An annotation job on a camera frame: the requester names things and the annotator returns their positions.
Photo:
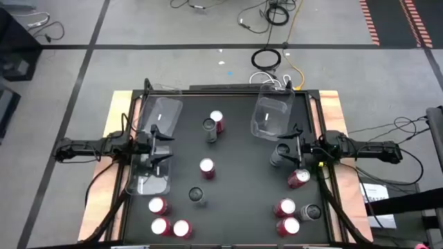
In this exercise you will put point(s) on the gray pole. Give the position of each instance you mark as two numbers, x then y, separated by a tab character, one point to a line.
435	128

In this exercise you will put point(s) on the black bar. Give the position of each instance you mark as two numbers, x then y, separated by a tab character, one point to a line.
408	202

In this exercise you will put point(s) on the white paper sheet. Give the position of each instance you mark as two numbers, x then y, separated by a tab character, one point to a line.
384	221

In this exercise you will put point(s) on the black box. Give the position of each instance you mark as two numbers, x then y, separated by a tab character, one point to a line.
20	67

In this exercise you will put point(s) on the orange-red Fanta can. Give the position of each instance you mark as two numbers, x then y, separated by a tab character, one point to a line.
291	225
207	165
287	207
181	228

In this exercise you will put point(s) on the dark gray case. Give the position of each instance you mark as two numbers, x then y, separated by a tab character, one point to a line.
7	103

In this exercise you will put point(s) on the pink object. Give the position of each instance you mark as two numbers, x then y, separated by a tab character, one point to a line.
420	246

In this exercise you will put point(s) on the black table frame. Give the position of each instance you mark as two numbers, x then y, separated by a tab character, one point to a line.
225	92

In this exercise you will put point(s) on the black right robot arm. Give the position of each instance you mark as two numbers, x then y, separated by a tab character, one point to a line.
367	150

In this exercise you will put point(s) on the black desk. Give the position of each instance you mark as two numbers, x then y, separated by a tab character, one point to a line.
14	38

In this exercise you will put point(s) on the plywood base board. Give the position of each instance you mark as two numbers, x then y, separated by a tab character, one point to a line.
114	110

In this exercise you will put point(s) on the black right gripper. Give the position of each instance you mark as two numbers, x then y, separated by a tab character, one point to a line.
309	147

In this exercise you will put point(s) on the dented red Coca-Cola can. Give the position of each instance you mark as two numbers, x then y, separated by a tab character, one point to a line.
297	179

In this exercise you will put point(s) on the white Celsius can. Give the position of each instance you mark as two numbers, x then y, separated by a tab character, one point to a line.
312	211
196	194
282	149
209	124

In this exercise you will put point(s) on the black orange-striped floor mat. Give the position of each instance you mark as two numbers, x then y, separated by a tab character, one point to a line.
391	20

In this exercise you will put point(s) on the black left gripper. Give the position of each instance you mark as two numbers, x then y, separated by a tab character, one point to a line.
145	147

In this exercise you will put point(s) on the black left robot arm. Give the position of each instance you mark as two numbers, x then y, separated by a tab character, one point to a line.
83	147

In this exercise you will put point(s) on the clear plastic bin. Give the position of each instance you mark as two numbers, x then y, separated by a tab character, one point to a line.
149	180
166	114
273	107

